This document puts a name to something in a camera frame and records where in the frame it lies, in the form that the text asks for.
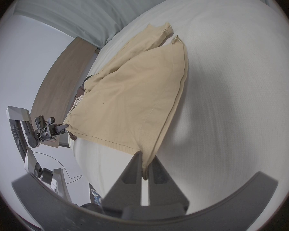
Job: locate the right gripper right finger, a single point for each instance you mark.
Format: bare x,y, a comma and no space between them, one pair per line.
166,191

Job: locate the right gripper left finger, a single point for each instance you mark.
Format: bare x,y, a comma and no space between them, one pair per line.
125,191

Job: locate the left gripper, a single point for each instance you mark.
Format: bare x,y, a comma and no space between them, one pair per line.
51,131

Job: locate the beige shorts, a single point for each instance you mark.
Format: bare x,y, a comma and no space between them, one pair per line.
134,92

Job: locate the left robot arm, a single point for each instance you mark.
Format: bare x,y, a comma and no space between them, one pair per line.
32,139

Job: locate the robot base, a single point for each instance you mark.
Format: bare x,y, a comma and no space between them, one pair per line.
60,184

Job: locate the bed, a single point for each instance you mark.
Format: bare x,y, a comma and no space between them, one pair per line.
231,80

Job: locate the brown garment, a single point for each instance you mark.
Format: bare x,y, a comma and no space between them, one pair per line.
81,91

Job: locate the olive green garment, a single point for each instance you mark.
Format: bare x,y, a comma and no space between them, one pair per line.
88,79

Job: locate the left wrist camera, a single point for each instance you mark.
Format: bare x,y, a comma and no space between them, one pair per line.
51,120

